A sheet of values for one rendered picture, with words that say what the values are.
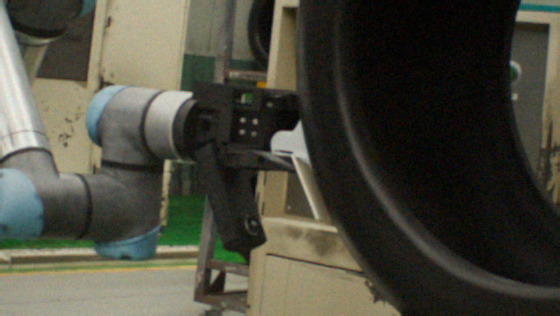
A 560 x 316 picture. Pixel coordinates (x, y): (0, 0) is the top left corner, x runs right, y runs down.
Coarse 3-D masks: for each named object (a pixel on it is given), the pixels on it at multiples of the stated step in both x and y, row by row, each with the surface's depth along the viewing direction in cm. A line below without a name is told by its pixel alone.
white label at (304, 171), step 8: (296, 160) 106; (296, 168) 106; (304, 168) 108; (304, 176) 106; (312, 176) 109; (304, 184) 105; (312, 184) 108; (312, 192) 106; (312, 200) 105; (320, 200) 108; (312, 208) 105; (320, 208) 106; (320, 216) 105; (328, 216) 108
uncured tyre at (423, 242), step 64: (320, 0) 105; (384, 0) 119; (448, 0) 126; (512, 0) 124; (320, 64) 104; (384, 64) 120; (448, 64) 127; (320, 128) 105; (384, 128) 119; (448, 128) 126; (512, 128) 125; (320, 192) 109; (384, 192) 100; (448, 192) 123; (512, 192) 123; (384, 256) 100; (448, 256) 97; (512, 256) 120
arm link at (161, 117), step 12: (168, 96) 130; (180, 96) 129; (156, 108) 130; (168, 108) 129; (180, 108) 128; (156, 120) 129; (168, 120) 128; (156, 132) 129; (168, 132) 128; (156, 144) 130; (168, 144) 128; (168, 156) 130; (180, 156) 129
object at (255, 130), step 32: (192, 96) 128; (224, 96) 123; (256, 96) 120; (288, 96) 123; (192, 128) 128; (224, 128) 123; (256, 128) 122; (288, 128) 124; (192, 160) 129; (224, 160) 123
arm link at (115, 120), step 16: (96, 96) 137; (112, 96) 135; (128, 96) 134; (144, 96) 132; (96, 112) 136; (112, 112) 134; (128, 112) 132; (144, 112) 131; (96, 128) 136; (112, 128) 134; (128, 128) 132; (96, 144) 138; (112, 144) 134; (128, 144) 133; (144, 144) 131; (112, 160) 134; (128, 160) 133; (144, 160) 133; (160, 160) 135
